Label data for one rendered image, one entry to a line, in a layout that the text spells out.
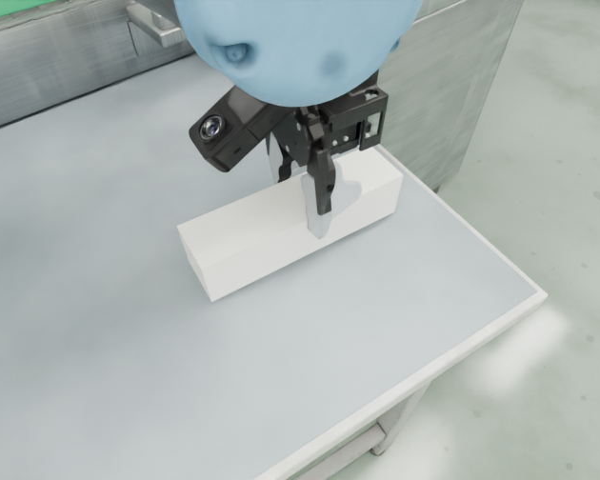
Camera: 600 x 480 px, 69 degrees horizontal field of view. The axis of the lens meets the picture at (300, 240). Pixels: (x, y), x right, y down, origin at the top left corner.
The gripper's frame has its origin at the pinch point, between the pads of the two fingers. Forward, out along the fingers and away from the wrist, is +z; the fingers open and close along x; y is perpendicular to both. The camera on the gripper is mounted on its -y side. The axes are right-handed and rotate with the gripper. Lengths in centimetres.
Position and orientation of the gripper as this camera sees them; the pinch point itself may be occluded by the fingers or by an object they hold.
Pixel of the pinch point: (296, 211)
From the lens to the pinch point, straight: 47.3
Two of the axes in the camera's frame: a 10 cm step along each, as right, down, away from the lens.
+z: 0.0, 6.2, 7.8
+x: -5.2, -6.7, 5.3
